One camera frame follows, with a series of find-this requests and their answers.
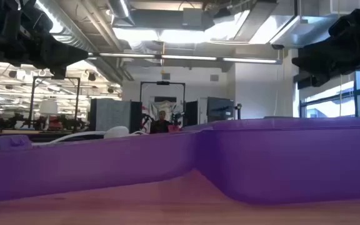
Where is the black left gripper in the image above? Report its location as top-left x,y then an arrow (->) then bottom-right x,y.
0,0 -> 89,80

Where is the black window frame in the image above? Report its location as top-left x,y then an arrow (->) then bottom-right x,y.
298,71 -> 360,119

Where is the purple plastic supply box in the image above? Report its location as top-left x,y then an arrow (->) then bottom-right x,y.
0,117 -> 360,206

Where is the rectangular silver air duct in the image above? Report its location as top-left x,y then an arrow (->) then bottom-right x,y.
203,0 -> 360,48

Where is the black monitor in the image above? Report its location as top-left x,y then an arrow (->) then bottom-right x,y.
206,96 -> 236,123

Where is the colourful hanging cloth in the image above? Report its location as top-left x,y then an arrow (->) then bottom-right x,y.
142,99 -> 184,132

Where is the black gantry frame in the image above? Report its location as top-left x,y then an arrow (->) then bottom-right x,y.
139,81 -> 186,126
29,76 -> 81,129

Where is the white shade table lamp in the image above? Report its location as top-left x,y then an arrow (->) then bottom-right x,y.
38,99 -> 59,131

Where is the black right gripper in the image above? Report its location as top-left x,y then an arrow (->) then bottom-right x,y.
291,0 -> 360,89

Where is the black tripod stand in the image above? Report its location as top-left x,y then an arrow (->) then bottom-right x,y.
234,102 -> 243,120

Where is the black partition panel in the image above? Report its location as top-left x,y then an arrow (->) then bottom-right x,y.
184,100 -> 199,128
129,100 -> 143,134

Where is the long ceiling light fixture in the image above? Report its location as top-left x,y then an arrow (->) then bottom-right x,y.
87,52 -> 283,66

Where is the round silver air duct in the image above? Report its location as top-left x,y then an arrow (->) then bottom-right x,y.
34,0 -> 128,85

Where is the person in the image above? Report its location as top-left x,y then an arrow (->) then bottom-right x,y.
150,109 -> 172,134

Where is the grey partition panel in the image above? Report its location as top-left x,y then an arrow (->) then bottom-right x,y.
89,98 -> 133,133

